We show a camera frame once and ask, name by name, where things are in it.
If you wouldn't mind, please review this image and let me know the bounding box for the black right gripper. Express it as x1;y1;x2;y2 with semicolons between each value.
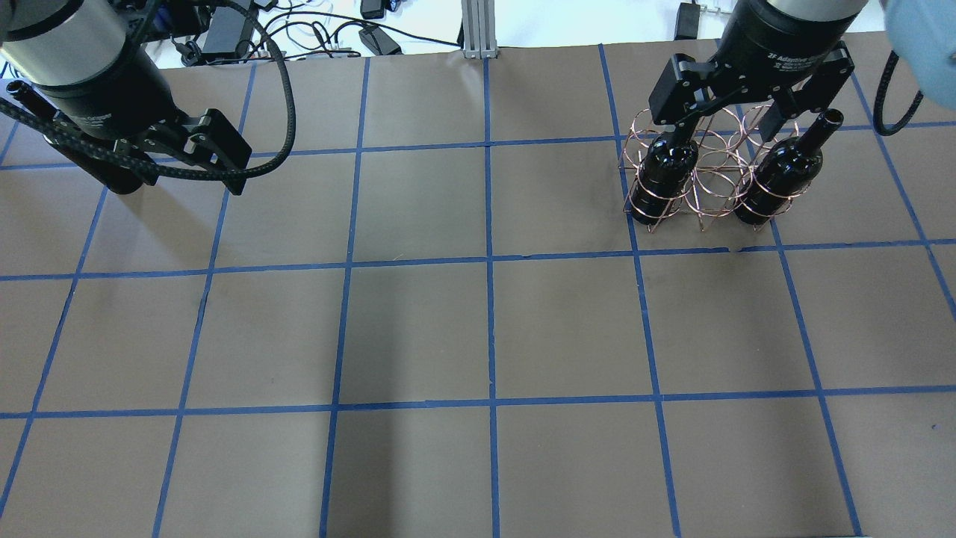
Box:
649;1;856;146

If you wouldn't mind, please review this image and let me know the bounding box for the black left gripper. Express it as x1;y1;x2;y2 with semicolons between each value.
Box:
30;22;252;194

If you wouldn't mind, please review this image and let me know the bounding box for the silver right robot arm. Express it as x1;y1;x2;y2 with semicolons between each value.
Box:
649;1;864;142

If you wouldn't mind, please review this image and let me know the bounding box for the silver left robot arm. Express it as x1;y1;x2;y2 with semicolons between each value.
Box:
2;1;252;195

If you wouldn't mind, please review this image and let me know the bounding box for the black wine bottle in basket right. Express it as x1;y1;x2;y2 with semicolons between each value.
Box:
734;108;844;227

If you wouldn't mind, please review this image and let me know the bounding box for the black wine bottle in basket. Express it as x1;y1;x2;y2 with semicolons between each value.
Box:
629;123;699;226
734;108;844;227

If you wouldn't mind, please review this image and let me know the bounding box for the black wine bottle in basket left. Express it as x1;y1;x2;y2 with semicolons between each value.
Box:
629;123;699;226

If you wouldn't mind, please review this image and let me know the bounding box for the black power adapter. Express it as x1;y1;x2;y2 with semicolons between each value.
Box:
358;26;403;57

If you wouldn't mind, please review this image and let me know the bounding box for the copper wire wine basket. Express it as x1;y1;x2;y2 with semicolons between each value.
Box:
618;103;805;232

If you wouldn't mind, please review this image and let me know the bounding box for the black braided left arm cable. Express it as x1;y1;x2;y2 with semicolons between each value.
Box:
0;0;298;184

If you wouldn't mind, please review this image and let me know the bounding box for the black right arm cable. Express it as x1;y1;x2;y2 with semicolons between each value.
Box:
872;49;925;137

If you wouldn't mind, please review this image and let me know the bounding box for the aluminium frame post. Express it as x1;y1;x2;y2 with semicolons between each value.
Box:
461;0;500;59

